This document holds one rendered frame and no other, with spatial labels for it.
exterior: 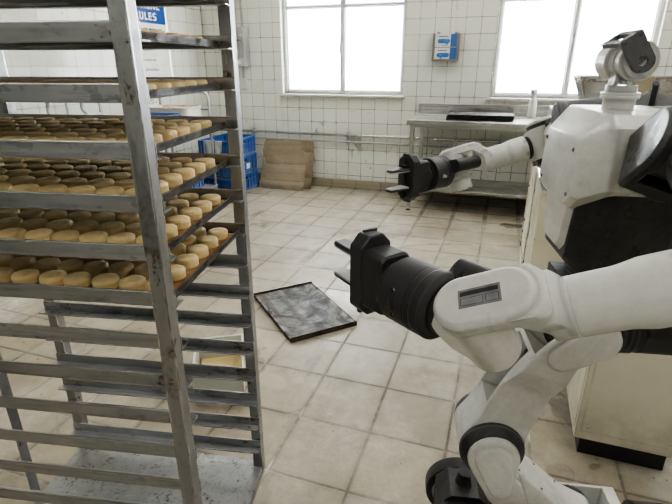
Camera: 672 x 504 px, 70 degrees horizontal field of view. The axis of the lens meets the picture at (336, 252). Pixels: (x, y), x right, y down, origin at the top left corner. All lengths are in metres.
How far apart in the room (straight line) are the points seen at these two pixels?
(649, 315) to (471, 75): 4.96
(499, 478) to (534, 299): 0.76
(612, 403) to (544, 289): 1.51
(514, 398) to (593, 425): 0.93
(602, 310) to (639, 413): 1.52
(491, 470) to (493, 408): 0.14
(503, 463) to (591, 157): 0.67
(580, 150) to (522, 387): 0.51
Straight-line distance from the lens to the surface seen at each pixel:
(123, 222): 1.11
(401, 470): 1.93
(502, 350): 0.58
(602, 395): 1.99
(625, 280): 0.53
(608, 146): 0.90
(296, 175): 5.71
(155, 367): 1.61
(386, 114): 5.56
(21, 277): 1.14
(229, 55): 1.24
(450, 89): 5.43
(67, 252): 1.01
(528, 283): 0.52
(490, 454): 1.18
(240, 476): 1.71
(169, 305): 0.92
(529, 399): 1.17
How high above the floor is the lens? 1.36
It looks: 21 degrees down
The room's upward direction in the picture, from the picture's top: straight up
